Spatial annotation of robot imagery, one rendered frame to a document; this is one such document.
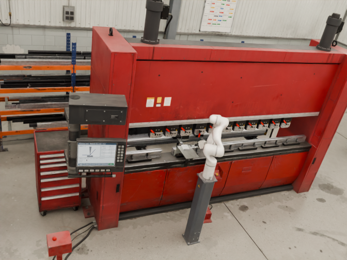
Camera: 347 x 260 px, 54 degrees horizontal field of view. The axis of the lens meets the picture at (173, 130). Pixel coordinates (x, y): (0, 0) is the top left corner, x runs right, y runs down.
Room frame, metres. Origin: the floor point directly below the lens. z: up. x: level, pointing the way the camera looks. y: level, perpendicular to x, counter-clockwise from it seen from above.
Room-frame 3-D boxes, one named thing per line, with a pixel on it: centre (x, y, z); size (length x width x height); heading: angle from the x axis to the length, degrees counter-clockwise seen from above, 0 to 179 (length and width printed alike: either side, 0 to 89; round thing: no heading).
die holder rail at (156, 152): (3.51, 0.32, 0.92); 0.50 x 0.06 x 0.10; 118
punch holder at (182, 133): (3.75, -0.14, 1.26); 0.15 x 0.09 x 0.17; 118
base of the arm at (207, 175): (3.18, -0.48, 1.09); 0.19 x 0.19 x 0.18
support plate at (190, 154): (3.64, -0.23, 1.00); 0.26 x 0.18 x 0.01; 28
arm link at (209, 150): (3.19, -0.44, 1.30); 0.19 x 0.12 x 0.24; 87
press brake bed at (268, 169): (4.04, -0.76, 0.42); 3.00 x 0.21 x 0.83; 118
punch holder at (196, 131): (3.85, -0.32, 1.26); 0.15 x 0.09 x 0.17; 118
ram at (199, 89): (4.07, -0.74, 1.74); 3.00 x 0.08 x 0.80; 118
